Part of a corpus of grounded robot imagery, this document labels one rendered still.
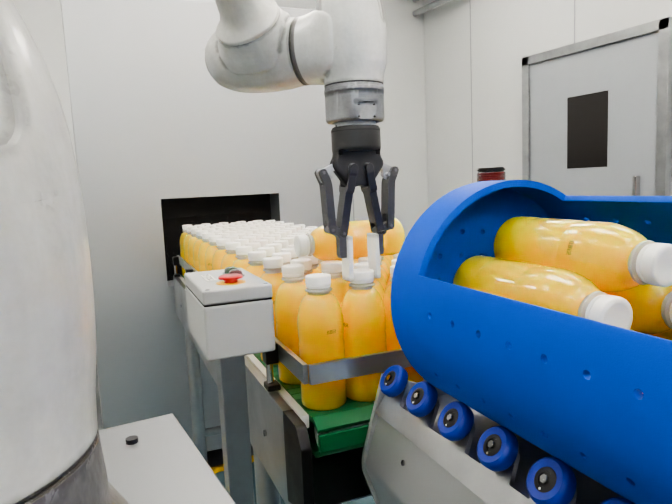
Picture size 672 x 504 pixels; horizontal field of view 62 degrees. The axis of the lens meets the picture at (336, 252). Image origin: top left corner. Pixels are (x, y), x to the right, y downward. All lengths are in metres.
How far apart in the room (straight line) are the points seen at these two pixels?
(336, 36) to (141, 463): 0.63
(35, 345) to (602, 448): 0.38
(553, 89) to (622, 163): 0.87
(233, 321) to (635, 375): 0.55
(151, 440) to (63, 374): 0.18
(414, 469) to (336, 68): 0.55
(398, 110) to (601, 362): 5.65
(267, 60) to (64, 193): 0.66
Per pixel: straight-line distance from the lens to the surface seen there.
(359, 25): 0.85
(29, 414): 0.23
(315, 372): 0.83
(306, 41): 0.86
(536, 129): 5.07
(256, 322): 0.82
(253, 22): 0.88
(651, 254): 0.57
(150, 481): 0.36
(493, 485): 0.64
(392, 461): 0.80
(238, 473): 0.98
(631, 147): 4.55
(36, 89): 0.25
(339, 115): 0.84
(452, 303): 0.57
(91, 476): 0.27
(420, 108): 6.19
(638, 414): 0.43
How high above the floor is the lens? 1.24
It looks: 7 degrees down
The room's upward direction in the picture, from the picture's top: 3 degrees counter-clockwise
